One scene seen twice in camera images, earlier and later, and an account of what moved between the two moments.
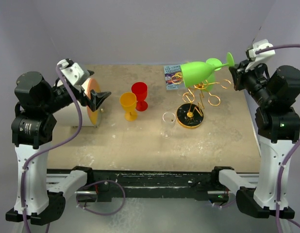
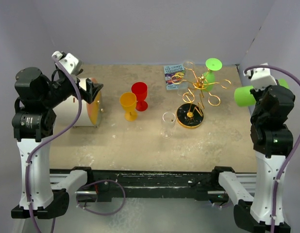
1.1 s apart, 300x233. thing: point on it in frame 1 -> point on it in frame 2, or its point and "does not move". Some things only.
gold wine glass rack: x=190 y=115 does not move
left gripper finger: x=97 y=98 -> x=92 y=90
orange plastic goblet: x=128 y=100 does not move
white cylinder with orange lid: x=66 y=116 does not move
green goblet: x=193 y=73 -> x=243 y=97
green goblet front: x=211 y=80 does not move
